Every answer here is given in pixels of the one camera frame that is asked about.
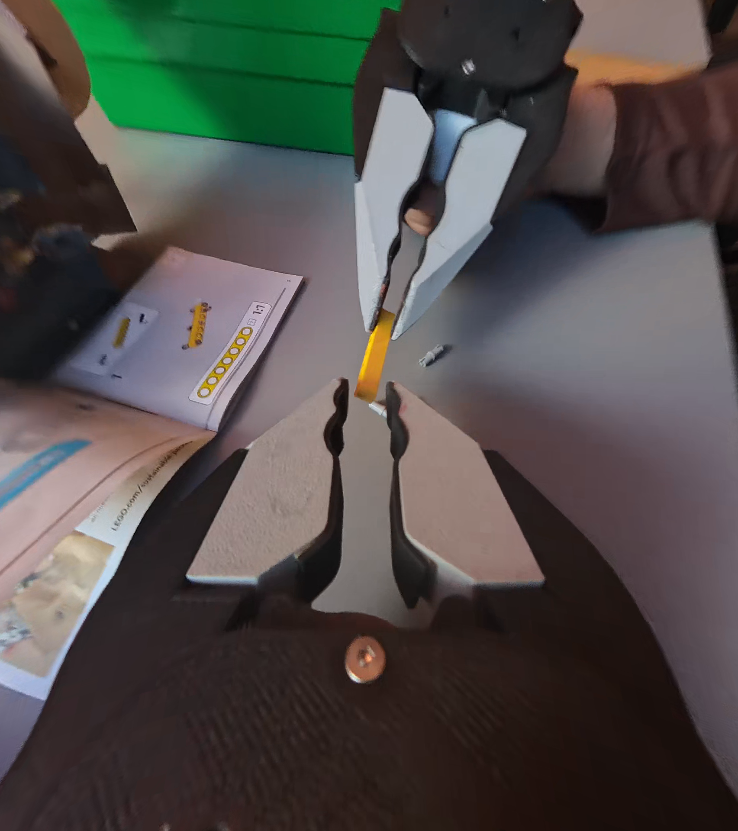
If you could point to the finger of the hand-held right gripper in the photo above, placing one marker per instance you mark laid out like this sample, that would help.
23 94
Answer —
385 175
472 208

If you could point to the person's right hand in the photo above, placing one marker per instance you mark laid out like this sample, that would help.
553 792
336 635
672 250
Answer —
583 143

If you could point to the person's right forearm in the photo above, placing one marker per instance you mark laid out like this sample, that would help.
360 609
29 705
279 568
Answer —
687 143

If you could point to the lego instruction booklet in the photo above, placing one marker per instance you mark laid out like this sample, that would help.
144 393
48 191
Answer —
167 344

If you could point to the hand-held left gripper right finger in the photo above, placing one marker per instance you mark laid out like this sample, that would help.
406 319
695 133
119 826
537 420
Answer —
459 513

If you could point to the grey lego pin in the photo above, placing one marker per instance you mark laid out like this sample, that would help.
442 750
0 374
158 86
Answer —
434 355

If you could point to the lego set box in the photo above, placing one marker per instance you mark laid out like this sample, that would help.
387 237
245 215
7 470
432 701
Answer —
11 259

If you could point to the yellow lego beam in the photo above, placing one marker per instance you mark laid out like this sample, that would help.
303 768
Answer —
372 360

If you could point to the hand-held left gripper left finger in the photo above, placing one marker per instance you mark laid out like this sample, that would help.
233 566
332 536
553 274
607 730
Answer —
265 506

